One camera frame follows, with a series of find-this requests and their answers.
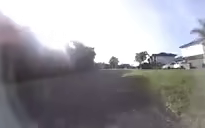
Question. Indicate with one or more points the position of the small round tree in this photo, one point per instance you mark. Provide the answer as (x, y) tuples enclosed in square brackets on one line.
[(113, 62)]

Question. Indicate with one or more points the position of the large dark tree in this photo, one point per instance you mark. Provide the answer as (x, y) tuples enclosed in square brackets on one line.
[(80, 56)]

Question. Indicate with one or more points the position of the dark leafy tree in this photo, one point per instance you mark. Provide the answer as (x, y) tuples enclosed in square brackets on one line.
[(142, 57)]

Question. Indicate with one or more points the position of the house with dark roof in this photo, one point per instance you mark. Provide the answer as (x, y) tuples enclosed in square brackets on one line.
[(162, 58)]

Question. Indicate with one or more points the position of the white car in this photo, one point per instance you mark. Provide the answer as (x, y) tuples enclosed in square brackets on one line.
[(172, 65)]

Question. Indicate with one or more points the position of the building with canopy roof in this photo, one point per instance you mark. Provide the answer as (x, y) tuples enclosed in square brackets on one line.
[(196, 58)]

